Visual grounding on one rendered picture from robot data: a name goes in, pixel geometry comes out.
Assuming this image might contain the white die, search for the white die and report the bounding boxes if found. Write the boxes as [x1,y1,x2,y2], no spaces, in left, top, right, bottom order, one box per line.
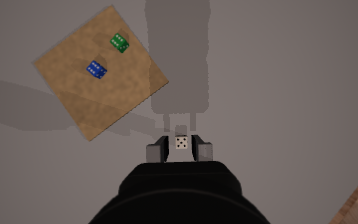
[175,135,188,149]

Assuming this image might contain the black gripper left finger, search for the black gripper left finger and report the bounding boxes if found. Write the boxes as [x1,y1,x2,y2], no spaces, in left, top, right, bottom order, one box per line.
[146,136,169,163]

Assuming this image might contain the tan square mat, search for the tan square mat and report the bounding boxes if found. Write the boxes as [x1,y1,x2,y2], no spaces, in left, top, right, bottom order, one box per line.
[34,5,169,141]

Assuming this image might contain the green die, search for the green die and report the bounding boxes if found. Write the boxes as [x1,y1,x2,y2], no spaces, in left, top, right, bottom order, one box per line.
[110,33,129,53]

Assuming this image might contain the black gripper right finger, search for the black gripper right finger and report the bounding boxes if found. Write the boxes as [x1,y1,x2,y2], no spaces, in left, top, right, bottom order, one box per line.
[191,135,213,161]

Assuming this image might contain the blue die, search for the blue die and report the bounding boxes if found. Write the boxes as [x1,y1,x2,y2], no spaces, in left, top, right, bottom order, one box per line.
[86,60,107,79]

